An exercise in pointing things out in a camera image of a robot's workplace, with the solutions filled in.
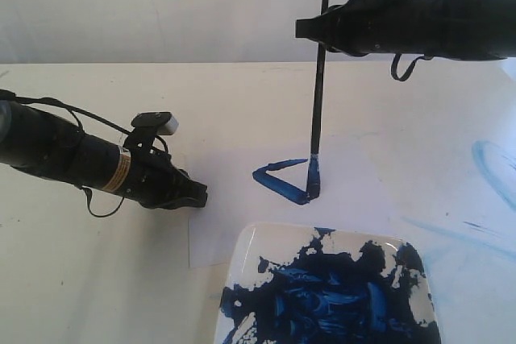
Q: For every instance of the black paintbrush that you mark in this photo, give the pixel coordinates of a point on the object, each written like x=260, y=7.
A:
x=313, y=183

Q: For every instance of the white paper sheet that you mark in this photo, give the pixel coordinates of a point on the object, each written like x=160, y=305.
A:
x=352, y=197

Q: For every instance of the white plate with blue paint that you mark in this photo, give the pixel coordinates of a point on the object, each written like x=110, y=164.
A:
x=301, y=284

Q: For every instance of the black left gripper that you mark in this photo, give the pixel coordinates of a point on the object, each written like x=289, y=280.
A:
x=136, y=171

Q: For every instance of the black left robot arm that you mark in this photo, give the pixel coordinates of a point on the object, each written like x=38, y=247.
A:
x=46, y=138

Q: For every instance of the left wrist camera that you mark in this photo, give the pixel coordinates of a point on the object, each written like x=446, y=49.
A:
x=163, y=123

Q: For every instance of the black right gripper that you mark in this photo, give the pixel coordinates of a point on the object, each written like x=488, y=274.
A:
x=452, y=29

